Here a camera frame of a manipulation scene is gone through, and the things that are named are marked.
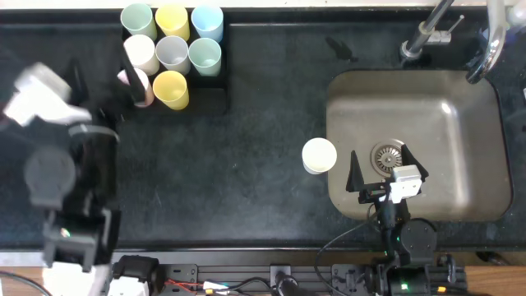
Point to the white cup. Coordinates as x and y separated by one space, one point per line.
319 155
141 51

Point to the steel sink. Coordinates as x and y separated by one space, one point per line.
452 123

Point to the black tray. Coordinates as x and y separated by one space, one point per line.
209 98

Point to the green cup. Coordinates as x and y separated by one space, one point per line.
137 18
204 53

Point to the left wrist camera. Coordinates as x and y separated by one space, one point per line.
39 94

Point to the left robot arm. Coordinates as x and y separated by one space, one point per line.
49 177

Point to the mounting rail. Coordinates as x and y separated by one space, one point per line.
238 273

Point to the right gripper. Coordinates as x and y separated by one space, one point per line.
374 193

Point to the blue cup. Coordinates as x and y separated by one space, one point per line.
206 19

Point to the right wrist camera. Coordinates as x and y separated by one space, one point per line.
404 185

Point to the yellow cup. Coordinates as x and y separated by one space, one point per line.
169 87
172 18

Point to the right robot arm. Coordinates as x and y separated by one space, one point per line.
418 240

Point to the grey cup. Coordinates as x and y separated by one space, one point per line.
172 51

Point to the steel tap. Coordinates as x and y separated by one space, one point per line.
425 29

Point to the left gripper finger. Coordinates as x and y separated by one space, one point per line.
133 80
76 84

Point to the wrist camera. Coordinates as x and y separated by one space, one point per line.
404 185
39 94

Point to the pink cup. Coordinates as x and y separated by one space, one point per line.
149 92

